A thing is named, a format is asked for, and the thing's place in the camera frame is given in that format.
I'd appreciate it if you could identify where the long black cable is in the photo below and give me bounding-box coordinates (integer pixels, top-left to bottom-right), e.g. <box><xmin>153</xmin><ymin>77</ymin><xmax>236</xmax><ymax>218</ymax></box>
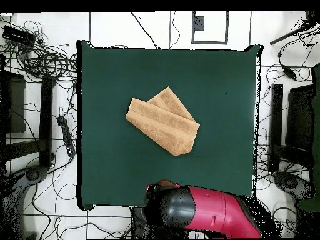
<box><xmin>130</xmin><ymin>11</ymin><xmax>160</xmax><ymax>50</ymax></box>

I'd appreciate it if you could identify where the black rod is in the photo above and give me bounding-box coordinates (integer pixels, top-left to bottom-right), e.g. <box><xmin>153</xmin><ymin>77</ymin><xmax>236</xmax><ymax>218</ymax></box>
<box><xmin>269</xmin><ymin>22</ymin><xmax>320</xmax><ymax>46</ymax></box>

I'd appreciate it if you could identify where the black horizontal beam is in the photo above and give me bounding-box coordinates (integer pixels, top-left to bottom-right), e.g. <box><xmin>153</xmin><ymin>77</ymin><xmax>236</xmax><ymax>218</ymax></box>
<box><xmin>0</xmin><ymin>139</ymin><xmax>42</xmax><ymax>161</ymax></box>
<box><xmin>269</xmin><ymin>144</ymin><xmax>313</xmax><ymax>167</ymax></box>

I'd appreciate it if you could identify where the black power strip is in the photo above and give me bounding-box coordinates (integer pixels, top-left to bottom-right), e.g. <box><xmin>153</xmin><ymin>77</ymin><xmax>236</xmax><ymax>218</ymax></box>
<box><xmin>56</xmin><ymin>115</ymin><xmax>76</xmax><ymax>158</ymax></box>

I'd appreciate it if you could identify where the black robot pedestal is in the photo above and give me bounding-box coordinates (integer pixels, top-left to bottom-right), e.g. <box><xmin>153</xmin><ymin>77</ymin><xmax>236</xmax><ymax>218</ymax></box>
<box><xmin>130</xmin><ymin>206</ymin><xmax>151</xmax><ymax>239</ymax></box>

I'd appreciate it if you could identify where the tan terry towel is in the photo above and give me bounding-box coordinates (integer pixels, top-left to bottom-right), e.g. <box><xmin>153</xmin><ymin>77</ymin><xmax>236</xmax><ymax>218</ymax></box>
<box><xmin>125</xmin><ymin>86</ymin><xmax>201</xmax><ymax>157</ymax></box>

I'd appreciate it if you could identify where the dark curved stand base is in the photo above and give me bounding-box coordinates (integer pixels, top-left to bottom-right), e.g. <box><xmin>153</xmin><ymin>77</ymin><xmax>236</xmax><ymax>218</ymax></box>
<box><xmin>272</xmin><ymin>171</ymin><xmax>316</xmax><ymax>201</ymax></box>
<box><xmin>0</xmin><ymin>164</ymin><xmax>49</xmax><ymax>239</ymax></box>

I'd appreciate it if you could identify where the grey square floor frame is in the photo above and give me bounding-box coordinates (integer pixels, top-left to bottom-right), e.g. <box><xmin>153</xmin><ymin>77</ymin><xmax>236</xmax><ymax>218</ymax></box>
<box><xmin>191</xmin><ymin>11</ymin><xmax>229</xmax><ymax>45</ymax></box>

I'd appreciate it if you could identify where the black cable with inline adapter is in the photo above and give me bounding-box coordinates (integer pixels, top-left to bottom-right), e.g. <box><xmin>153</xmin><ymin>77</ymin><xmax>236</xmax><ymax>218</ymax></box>
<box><xmin>277</xmin><ymin>32</ymin><xmax>313</xmax><ymax>82</ymax></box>

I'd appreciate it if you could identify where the dark flat panel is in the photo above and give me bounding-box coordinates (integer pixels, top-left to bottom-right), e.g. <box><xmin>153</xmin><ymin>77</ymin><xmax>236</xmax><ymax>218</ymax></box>
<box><xmin>285</xmin><ymin>84</ymin><xmax>316</xmax><ymax>151</ymax></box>
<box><xmin>0</xmin><ymin>71</ymin><xmax>26</xmax><ymax>134</ymax></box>

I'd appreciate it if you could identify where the black upright post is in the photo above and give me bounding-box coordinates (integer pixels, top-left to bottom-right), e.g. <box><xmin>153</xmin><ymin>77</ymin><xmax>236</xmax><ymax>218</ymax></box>
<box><xmin>268</xmin><ymin>83</ymin><xmax>284</xmax><ymax>172</ymax></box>
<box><xmin>39</xmin><ymin>76</ymin><xmax>54</xmax><ymax>168</ymax></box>

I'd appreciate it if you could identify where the black cable tangle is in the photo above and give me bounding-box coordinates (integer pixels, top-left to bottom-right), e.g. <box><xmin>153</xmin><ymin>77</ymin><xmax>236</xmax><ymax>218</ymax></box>
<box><xmin>0</xmin><ymin>20</ymin><xmax>78</xmax><ymax>83</ymax></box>

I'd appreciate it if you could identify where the dark green table cloth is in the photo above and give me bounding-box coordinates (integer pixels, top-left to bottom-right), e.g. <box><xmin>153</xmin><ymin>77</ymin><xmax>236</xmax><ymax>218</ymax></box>
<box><xmin>76</xmin><ymin>39</ymin><xmax>264</xmax><ymax>211</ymax></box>

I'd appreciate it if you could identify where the black adapter box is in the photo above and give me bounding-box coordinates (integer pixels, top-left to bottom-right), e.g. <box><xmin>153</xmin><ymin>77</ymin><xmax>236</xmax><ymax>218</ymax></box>
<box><xmin>2</xmin><ymin>25</ymin><xmax>37</xmax><ymax>47</ymax></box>

